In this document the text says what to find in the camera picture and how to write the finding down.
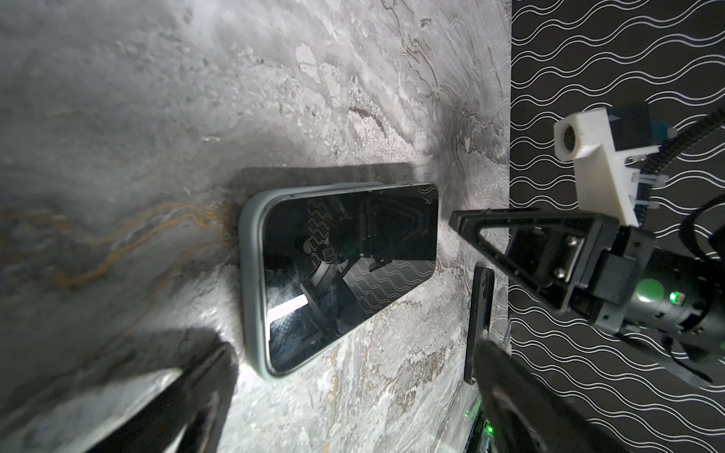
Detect white smartphone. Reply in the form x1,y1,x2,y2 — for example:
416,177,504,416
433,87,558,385
261,183,439,377

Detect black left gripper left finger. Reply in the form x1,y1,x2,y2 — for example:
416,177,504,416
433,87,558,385
90,342,238,452

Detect black phone case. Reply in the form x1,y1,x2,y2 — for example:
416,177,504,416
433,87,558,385
464,262,495,385

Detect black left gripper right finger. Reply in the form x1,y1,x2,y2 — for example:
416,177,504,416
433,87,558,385
473,340,623,453

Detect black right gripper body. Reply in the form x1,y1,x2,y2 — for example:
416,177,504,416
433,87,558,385
583,226,724,354

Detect light blue phone case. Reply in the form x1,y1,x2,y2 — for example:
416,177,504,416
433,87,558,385
237,181,402,382

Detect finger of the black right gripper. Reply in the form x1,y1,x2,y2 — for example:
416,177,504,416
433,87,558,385
449,209,619,313

